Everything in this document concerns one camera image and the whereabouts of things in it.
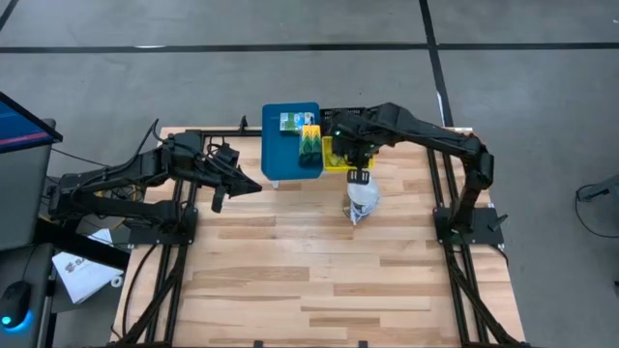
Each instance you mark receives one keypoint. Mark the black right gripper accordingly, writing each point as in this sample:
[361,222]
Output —
[350,133]

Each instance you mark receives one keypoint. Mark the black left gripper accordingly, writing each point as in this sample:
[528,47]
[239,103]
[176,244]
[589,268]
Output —
[205,162]

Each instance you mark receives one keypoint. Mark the black mesh basket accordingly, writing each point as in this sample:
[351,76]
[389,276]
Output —
[329,113]

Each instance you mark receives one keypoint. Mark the yellow plastic basket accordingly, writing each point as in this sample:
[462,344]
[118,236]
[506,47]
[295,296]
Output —
[331,164]

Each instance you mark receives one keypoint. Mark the teal plastic bin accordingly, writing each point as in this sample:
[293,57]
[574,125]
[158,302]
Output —
[283,154]

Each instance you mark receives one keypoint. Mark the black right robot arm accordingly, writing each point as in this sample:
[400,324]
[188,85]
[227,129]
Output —
[435,140]

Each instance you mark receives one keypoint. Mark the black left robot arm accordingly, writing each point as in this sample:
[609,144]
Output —
[121,183]

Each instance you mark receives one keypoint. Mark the white label sticker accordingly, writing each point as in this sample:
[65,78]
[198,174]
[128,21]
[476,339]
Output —
[463,129]

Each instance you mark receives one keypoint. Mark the white tape roll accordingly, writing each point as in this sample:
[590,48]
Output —
[114,278]

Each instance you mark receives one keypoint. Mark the white paper booklet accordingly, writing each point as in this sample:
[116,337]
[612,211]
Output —
[82,275]

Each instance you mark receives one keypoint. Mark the grey cabinet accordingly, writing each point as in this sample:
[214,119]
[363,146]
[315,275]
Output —
[21,193]

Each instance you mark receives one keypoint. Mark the computer monitor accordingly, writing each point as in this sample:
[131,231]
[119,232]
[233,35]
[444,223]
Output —
[19,128]

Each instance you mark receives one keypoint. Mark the black computer mouse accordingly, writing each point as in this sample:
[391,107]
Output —
[14,299]

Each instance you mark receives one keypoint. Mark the grey chair leg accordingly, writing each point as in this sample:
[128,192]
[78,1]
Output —
[604,188]

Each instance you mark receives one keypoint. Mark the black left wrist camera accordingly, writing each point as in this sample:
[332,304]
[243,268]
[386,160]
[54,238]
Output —
[228,154]

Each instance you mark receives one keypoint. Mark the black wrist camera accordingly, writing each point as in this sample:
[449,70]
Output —
[359,176]
[228,154]

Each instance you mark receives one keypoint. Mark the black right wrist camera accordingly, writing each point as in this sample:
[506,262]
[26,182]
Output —
[359,176]

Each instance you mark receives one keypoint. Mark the black metal table frame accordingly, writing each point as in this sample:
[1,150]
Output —
[222,131]

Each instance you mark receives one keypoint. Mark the black frame clamp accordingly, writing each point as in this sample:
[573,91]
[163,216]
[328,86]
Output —
[243,123]

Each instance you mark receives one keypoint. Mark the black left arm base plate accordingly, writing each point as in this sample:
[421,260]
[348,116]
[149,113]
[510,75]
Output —
[159,234]

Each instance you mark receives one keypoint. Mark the black table edge bracket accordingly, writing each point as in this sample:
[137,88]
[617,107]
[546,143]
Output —
[362,344]
[258,344]

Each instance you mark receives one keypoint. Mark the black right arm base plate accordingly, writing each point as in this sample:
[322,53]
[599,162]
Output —
[483,232]

